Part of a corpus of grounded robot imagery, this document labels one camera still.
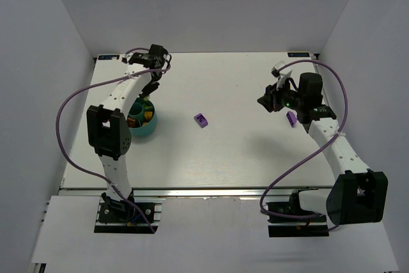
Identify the purple curved lego brick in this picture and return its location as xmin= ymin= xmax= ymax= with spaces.
xmin=286 ymin=111 xmax=298 ymax=128

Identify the orange studded lego brick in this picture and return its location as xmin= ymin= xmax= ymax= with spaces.
xmin=127 ymin=118 xmax=136 ymax=128

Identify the purple hollow lego brick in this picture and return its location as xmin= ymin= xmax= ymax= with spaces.
xmin=194 ymin=113 xmax=208 ymax=128

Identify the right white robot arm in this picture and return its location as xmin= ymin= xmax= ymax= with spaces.
xmin=258 ymin=73 xmax=388 ymax=225

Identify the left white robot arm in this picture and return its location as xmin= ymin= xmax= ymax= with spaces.
xmin=86 ymin=44 xmax=170 ymax=202

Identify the right blue corner label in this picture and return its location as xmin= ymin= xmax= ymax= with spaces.
xmin=287 ymin=52 xmax=310 ymax=58

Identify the blue corner label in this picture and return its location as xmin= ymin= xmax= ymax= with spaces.
xmin=287 ymin=52 xmax=310 ymax=58
xmin=97 ymin=54 xmax=120 ymax=61

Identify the teal divided round container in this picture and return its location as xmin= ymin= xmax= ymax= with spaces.
xmin=127 ymin=98 xmax=158 ymax=138

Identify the left blue corner label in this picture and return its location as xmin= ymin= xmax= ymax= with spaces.
xmin=97 ymin=54 xmax=120 ymax=61

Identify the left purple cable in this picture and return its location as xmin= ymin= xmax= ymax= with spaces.
xmin=56 ymin=47 xmax=173 ymax=234

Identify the purple cable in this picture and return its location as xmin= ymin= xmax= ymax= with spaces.
xmin=259 ymin=59 xmax=348 ymax=232
xmin=56 ymin=47 xmax=173 ymax=234

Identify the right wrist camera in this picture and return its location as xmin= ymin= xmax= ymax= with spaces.
xmin=271 ymin=61 xmax=293 ymax=91

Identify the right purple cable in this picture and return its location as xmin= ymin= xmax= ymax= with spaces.
xmin=259 ymin=59 xmax=348 ymax=232

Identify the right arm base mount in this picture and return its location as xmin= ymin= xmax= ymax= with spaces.
xmin=261 ymin=189 xmax=330 ymax=238

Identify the aluminium table rail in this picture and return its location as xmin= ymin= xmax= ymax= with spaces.
xmin=60 ymin=176 xmax=362 ymax=199

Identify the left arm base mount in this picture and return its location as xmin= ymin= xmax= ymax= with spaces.
xmin=94 ymin=192 xmax=162 ymax=235

